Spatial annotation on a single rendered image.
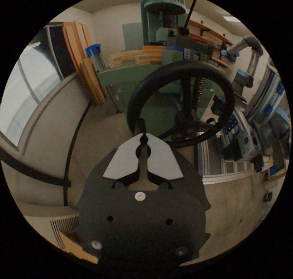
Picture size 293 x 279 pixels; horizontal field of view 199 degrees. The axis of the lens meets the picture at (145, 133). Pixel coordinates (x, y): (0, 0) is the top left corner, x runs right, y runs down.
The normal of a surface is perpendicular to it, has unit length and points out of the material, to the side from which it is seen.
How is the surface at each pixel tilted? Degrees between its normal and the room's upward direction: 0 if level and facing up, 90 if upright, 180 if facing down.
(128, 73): 90
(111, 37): 90
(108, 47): 90
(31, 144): 90
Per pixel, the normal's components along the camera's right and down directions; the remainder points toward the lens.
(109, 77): 0.00, 0.84
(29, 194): 1.00, -0.07
